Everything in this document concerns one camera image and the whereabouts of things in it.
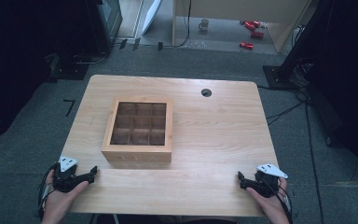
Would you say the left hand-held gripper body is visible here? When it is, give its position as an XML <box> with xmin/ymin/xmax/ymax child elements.
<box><xmin>52</xmin><ymin>155</ymin><xmax>82</xmax><ymax>193</ymax></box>

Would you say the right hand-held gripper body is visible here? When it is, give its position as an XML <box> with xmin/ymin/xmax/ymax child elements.
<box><xmin>254</xmin><ymin>163</ymin><xmax>289</xmax><ymax>199</ymax></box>

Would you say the person's left hand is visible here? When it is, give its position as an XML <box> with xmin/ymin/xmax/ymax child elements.
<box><xmin>42</xmin><ymin>169</ymin><xmax>90</xmax><ymax>218</ymax></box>

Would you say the person's right hand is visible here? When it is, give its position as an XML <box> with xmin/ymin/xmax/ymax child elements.
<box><xmin>245</xmin><ymin>177</ymin><xmax>291</xmax><ymax>218</ymax></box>

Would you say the wooden compartment box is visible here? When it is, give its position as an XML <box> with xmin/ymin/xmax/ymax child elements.
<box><xmin>101</xmin><ymin>98</ymin><xmax>173</xmax><ymax>163</ymax></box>

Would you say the black metal stand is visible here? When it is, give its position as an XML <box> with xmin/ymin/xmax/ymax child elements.
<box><xmin>262</xmin><ymin>0</ymin><xmax>334</xmax><ymax>91</ymax></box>

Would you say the dark curtain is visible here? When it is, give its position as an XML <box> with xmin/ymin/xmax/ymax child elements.
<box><xmin>0</xmin><ymin>0</ymin><xmax>102</xmax><ymax>148</ymax></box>
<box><xmin>306</xmin><ymin>0</ymin><xmax>358</xmax><ymax>188</ymax></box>

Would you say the black monitor cabinet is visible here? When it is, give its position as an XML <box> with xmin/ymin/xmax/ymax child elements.
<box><xmin>85</xmin><ymin>0</ymin><xmax>124</xmax><ymax>54</ymax></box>

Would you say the white board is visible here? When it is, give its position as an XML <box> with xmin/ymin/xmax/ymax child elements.
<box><xmin>141</xmin><ymin>0</ymin><xmax>163</xmax><ymax>35</ymax></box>

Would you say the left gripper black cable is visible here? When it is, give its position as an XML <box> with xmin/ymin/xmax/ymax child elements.
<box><xmin>37</xmin><ymin>164</ymin><xmax>58</xmax><ymax>219</ymax></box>

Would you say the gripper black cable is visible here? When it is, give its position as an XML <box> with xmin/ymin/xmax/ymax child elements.
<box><xmin>268</xmin><ymin>178</ymin><xmax>295</xmax><ymax>224</ymax></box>
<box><xmin>37</xmin><ymin>164</ymin><xmax>58</xmax><ymax>219</ymax></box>

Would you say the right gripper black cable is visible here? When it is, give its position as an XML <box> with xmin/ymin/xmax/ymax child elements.
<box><xmin>268</xmin><ymin>178</ymin><xmax>295</xmax><ymax>224</ymax></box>

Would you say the long black floor cable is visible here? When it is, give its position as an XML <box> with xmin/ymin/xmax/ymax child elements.
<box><xmin>304</xmin><ymin>101</ymin><xmax>325</xmax><ymax>224</ymax></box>

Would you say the black stand base plate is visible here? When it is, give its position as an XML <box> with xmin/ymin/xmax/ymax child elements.
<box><xmin>45</xmin><ymin>52</ymin><xmax>91</xmax><ymax>84</ymax></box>

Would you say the tangled black cable bundle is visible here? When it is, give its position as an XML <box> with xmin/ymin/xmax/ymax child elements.
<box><xmin>288</xmin><ymin>57</ymin><xmax>316</xmax><ymax>104</ymax></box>

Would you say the light wooden desk frame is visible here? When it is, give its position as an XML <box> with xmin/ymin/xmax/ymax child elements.
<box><xmin>172</xmin><ymin>0</ymin><xmax>312</xmax><ymax>54</ymax></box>

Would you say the black hanging cable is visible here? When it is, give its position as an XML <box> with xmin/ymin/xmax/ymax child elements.
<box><xmin>162</xmin><ymin>0</ymin><xmax>192</xmax><ymax>49</ymax></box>

